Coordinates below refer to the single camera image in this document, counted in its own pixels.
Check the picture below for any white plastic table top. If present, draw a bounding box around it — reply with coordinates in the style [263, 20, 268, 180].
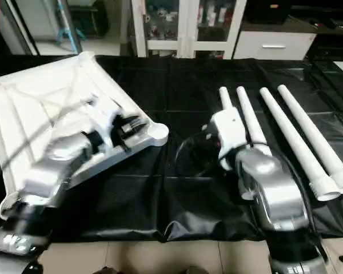
[0, 51, 170, 221]

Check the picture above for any white plastic table leg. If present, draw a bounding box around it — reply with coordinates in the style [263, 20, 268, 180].
[236, 86, 270, 156]
[277, 84, 343, 195]
[258, 87, 341, 202]
[218, 86, 257, 202]

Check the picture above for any blue metal stand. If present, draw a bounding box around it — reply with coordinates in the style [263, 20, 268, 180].
[55, 0, 87, 47]

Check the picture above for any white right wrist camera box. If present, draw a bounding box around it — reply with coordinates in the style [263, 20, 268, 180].
[208, 108, 250, 171]

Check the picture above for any black work mat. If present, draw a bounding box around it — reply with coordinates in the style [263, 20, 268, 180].
[0, 54, 343, 243]

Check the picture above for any dark floor crate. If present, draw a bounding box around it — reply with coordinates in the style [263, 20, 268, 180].
[74, 5, 110, 38]

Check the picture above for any white glass-door cabinet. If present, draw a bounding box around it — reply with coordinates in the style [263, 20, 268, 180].
[131, 0, 247, 60]

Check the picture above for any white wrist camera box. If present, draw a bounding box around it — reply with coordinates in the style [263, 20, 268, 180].
[86, 96, 127, 158]
[208, 108, 250, 171]

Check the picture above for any black box with yellow label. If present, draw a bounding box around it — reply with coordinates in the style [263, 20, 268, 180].
[248, 0, 293, 25]

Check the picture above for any white drawer unit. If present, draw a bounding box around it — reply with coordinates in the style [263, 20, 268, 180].
[233, 30, 318, 61]

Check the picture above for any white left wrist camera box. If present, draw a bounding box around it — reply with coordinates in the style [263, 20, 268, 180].
[86, 96, 127, 158]

